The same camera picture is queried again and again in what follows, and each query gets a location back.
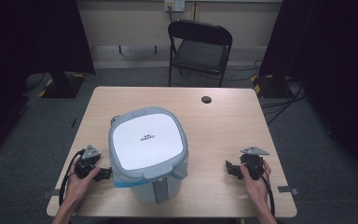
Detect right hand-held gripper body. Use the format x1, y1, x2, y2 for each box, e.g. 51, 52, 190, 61
240, 146, 270, 181

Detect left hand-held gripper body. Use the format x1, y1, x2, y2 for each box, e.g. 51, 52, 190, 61
74, 144, 103, 180

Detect person's right hand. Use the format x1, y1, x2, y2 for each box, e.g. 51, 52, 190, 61
240, 159, 273, 203

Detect person's left hand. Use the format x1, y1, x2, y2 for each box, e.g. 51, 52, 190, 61
64, 158, 102, 203

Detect grey tape strip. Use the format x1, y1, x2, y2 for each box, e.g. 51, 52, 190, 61
277, 185, 300, 196
41, 189, 61, 200

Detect black yellow striped stand base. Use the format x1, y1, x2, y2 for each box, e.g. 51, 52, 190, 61
250, 74, 291, 100
37, 72, 87, 100

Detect black folding chair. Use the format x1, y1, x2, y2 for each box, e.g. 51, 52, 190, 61
167, 19, 233, 89

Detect black curtain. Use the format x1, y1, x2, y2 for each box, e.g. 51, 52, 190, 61
258, 0, 358, 185
0, 0, 96, 162

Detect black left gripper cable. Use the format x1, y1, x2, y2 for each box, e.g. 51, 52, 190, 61
58, 148, 86, 207

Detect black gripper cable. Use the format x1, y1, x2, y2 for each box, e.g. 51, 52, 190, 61
58, 148, 86, 207
255, 167, 276, 217

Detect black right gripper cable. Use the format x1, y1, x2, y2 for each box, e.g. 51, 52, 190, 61
255, 167, 276, 217

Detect black floor cables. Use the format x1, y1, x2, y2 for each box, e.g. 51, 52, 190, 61
259, 76, 308, 126

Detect white wall socket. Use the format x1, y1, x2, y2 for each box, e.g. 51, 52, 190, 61
163, 0, 186, 13

